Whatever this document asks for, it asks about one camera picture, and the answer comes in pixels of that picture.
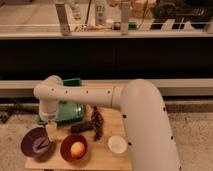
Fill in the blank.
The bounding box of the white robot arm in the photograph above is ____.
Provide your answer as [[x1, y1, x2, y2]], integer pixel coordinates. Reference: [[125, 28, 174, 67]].
[[33, 75, 181, 171]]

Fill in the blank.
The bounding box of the yellow egg-shaped ball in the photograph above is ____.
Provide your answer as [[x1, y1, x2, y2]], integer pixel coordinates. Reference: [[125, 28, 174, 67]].
[[71, 142, 85, 158]]

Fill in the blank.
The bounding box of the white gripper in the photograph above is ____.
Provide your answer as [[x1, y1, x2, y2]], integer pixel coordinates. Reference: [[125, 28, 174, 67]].
[[45, 122, 59, 141]]

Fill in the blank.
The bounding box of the white small bowl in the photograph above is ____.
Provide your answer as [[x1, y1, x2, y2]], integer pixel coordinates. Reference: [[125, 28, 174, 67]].
[[107, 135, 127, 155]]

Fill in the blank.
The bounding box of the dark rectangular block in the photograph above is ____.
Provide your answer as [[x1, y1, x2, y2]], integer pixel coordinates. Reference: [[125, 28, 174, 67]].
[[71, 121, 92, 133]]

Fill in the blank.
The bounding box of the orange bowl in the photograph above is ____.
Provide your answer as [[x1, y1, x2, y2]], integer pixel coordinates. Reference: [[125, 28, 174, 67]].
[[60, 134, 88, 162]]

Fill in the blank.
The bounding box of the brown braided rope toy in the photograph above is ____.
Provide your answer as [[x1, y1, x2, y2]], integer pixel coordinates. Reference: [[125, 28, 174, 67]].
[[91, 107, 104, 141]]

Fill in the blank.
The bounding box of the wooden board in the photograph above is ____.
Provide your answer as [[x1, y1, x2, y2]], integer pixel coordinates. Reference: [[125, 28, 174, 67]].
[[24, 82, 133, 171]]

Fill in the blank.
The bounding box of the metal fork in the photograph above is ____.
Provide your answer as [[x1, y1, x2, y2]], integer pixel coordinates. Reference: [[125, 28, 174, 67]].
[[37, 138, 50, 149]]

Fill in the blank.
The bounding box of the purple bowl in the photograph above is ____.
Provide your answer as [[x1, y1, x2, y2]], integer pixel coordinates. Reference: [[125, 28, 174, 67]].
[[21, 127, 51, 158]]

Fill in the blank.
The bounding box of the green plastic tray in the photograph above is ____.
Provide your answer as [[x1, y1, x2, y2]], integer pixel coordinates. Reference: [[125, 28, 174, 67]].
[[37, 78, 86, 125]]

